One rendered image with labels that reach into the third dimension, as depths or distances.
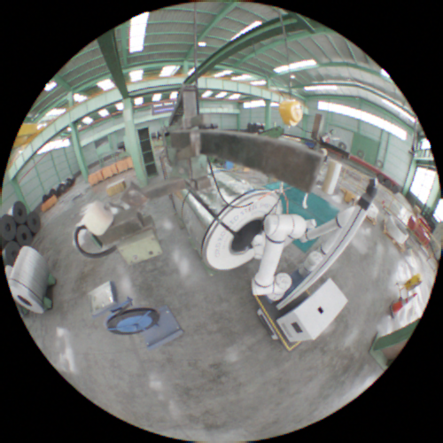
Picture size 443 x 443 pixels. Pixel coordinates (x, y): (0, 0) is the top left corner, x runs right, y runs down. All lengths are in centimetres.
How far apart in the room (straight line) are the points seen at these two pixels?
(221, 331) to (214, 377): 69
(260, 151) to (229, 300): 193
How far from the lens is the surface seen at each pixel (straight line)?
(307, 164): 22
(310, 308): 132
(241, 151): 27
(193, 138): 29
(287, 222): 74
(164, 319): 213
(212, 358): 197
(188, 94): 60
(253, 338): 197
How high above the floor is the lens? 194
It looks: 40 degrees down
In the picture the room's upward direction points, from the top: 3 degrees counter-clockwise
